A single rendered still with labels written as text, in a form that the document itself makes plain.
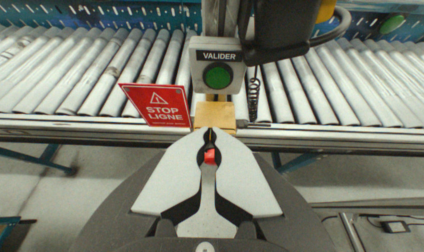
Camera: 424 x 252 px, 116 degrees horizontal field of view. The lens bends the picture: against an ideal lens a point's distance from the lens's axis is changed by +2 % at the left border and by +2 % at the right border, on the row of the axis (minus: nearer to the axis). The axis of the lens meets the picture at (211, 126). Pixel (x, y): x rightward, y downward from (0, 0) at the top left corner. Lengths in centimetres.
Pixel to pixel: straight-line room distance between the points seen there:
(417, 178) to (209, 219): 164
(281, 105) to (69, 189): 142
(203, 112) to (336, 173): 133
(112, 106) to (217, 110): 34
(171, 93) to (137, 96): 6
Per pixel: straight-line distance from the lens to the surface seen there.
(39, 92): 70
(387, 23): 104
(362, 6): 94
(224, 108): 24
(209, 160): 22
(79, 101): 59
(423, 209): 66
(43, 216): 151
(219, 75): 17
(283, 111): 45
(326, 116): 52
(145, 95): 26
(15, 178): 178
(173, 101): 25
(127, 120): 44
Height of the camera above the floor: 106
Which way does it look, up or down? 59 degrees down
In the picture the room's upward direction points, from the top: 3 degrees clockwise
